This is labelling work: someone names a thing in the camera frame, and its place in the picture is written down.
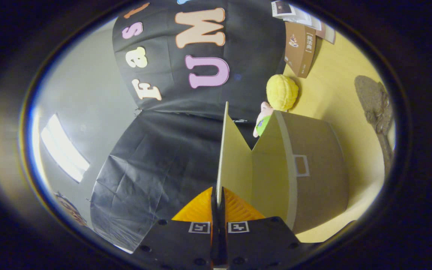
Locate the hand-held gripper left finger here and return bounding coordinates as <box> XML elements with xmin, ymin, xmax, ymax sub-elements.
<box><xmin>132</xmin><ymin>186</ymin><xmax>220</xmax><ymax>270</ymax></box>

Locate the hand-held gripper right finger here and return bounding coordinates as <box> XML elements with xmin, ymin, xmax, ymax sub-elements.
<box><xmin>220</xmin><ymin>186</ymin><xmax>306</xmax><ymax>270</ymax></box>

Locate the brown cardboard storage box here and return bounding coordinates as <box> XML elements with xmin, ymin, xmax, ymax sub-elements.
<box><xmin>216</xmin><ymin>101</ymin><xmax>350</xmax><ymax>235</ymax></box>

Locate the brown fuzzy shoe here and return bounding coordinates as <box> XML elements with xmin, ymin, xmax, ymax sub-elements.
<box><xmin>354</xmin><ymin>75</ymin><xmax>395</xmax><ymax>177</ymax></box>

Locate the black backdrop cloth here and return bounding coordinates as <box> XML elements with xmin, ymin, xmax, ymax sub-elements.
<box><xmin>90</xmin><ymin>0</ymin><xmax>288</xmax><ymax>252</ymax></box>

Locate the ceiling light panel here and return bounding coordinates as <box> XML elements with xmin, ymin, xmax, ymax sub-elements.
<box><xmin>40</xmin><ymin>114</ymin><xmax>90</xmax><ymax>183</ymax></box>

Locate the yellow plush toy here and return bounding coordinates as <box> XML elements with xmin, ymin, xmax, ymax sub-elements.
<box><xmin>253</xmin><ymin>74</ymin><xmax>299</xmax><ymax>138</ymax></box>

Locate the brown book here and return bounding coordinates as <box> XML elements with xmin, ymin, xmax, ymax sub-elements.
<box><xmin>284</xmin><ymin>21</ymin><xmax>317</xmax><ymax>79</ymax></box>

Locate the pinkish book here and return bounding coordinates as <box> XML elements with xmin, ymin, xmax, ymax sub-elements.
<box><xmin>315</xmin><ymin>22</ymin><xmax>337</xmax><ymax>45</ymax></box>

